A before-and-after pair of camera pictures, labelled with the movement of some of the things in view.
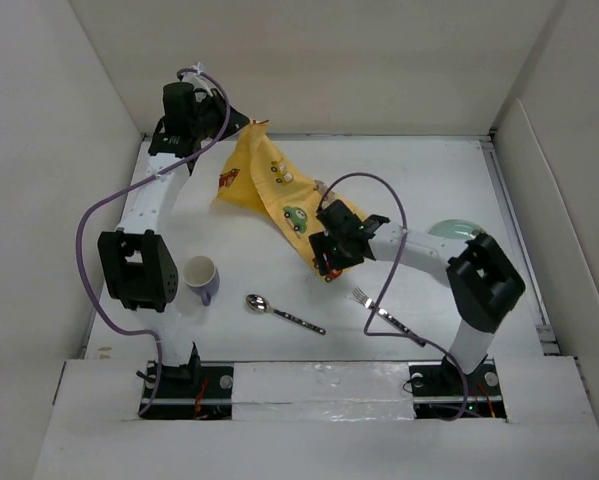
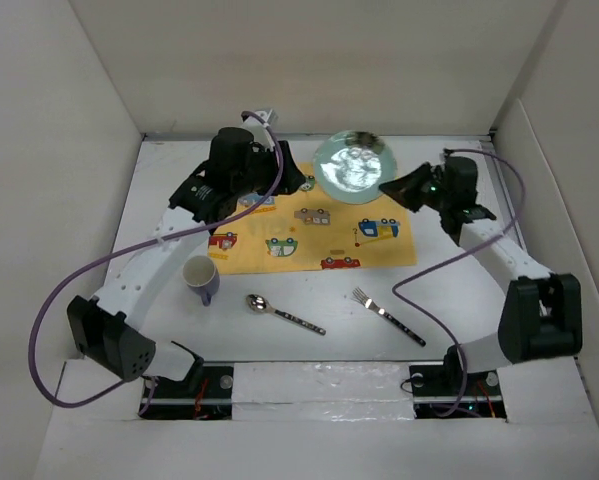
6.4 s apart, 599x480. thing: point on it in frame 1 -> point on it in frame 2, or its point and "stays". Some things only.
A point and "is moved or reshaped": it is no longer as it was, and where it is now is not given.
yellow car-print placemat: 261,178 is moved or reshaped
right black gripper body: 341,257 -> 441,199
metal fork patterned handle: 369,303 stays
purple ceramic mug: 202,275 stays
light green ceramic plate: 454,228 is moved or reshaped
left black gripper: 215,102 -> 291,178
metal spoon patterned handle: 259,303 stays
